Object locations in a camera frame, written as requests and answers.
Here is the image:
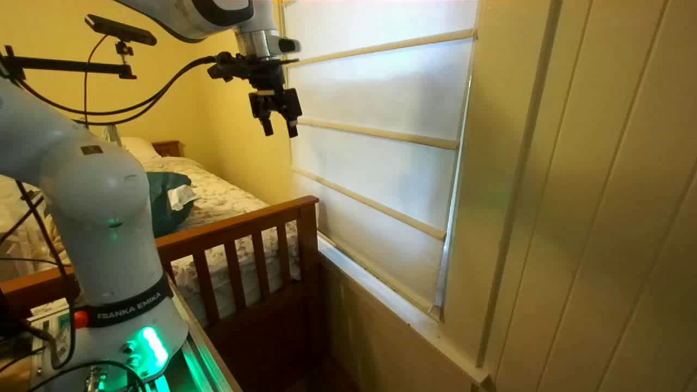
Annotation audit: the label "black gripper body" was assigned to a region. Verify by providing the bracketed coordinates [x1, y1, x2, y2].
[246, 66, 305, 119]

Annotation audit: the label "white fabric window blinds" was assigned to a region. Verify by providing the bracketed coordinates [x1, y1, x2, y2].
[281, 0, 481, 315]

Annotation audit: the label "floral bedspread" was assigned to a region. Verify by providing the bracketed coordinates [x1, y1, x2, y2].
[0, 155, 305, 325]

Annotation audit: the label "wooden bed headboard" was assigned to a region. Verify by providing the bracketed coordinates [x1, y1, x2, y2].
[151, 140, 186, 158]

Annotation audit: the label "white item on bag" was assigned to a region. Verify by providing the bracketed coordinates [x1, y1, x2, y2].
[169, 183, 201, 214]

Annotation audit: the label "white pillow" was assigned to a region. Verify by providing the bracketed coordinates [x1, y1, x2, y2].
[119, 134, 163, 168]

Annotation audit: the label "teal bag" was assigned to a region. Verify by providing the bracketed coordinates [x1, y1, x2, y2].
[147, 170, 201, 239]

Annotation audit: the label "wooden bed footboard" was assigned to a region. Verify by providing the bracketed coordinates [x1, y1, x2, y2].
[0, 194, 327, 392]

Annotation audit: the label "robot mounting stand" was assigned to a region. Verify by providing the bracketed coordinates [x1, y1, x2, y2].
[28, 287, 245, 392]

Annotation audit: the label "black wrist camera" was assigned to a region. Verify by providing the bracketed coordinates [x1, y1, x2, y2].
[206, 50, 256, 85]

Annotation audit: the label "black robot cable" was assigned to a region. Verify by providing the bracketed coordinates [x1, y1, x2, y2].
[11, 55, 221, 126]

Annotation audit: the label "black camera on stand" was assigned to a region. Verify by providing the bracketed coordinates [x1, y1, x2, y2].
[84, 10, 159, 47]

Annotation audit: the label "grey window side rail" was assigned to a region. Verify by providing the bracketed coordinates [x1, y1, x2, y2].
[431, 72, 475, 315]

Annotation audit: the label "white window frame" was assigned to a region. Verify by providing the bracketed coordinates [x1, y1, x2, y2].
[316, 0, 565, 387]

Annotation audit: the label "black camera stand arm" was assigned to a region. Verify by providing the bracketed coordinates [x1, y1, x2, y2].
[0, 43, 139, 83]

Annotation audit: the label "black cable bundle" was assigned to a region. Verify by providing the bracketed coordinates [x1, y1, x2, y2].
[0, 179, 78, 374]

